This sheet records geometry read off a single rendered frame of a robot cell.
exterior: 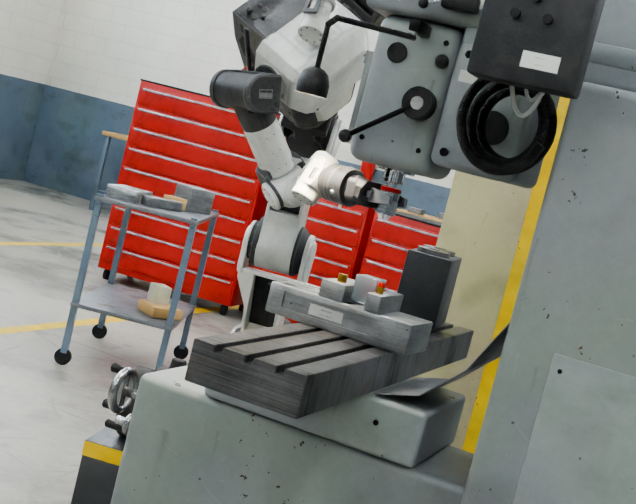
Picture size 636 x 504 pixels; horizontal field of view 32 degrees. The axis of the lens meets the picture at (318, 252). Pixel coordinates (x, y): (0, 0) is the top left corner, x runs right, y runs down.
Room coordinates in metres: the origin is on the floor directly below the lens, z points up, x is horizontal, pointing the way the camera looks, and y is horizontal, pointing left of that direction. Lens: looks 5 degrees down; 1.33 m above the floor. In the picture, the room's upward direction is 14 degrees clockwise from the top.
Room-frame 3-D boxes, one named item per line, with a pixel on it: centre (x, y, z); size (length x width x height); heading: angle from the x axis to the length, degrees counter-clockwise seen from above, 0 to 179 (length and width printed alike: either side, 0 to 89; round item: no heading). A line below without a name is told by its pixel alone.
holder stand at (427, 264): (3.01, -0.31, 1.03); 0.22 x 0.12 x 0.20; 167
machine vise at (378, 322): (2.51, -0.10, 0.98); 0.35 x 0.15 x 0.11; 67
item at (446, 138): (2.41, -0.30, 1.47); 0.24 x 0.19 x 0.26; 159
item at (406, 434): (2.48, -0.12, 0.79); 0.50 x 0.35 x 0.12; 69
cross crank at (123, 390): (2.66, 0.34, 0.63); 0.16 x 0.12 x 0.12; 69
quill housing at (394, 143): (2.48, -0.13, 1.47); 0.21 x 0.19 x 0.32; 159
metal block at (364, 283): (2.50, -0.13, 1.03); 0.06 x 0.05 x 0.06; 157
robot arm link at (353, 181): (2.54, -0.06, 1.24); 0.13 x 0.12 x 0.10; 138
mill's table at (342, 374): (2.54, -0.15, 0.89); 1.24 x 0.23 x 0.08; 159
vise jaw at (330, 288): (2.52, -0.08, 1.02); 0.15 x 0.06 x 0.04; 157
